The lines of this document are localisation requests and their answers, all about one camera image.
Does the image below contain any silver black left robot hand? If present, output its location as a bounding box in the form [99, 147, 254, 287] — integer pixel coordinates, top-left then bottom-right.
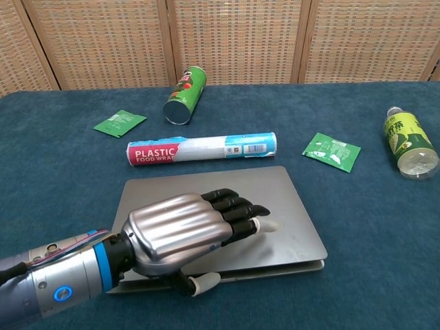
[122, 188, 279, 297]

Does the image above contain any silver laptop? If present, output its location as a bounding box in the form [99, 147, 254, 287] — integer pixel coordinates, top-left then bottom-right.
[106, 166, 329, 295]

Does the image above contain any plastic food wrap roll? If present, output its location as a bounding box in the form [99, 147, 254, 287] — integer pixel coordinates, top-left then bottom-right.
[126, 131, 278, 166]

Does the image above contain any green sachet with white text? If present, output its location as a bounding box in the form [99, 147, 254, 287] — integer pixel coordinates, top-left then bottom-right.
[93, 109, 148, 139]

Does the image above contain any green Pringles can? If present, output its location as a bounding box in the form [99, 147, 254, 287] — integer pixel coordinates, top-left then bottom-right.
[162, 65, 208, 125]

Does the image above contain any blue felt table cover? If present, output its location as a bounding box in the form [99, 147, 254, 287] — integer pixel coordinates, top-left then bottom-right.
[0, 80, 440, 330]

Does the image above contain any green sachet with white pattern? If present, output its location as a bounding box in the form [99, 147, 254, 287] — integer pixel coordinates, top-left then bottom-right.
[302, 132, 362, 174]

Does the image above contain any woven bamboo folding screen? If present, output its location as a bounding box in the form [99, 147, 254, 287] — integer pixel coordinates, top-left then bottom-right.
[0, 0, 440, 98]

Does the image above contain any green tea bottle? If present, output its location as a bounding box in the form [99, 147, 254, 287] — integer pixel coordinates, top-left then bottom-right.
[383, 106, 440, 181]

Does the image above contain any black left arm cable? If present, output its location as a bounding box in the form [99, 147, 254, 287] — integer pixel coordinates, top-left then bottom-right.
[0, 261, 29, 287]

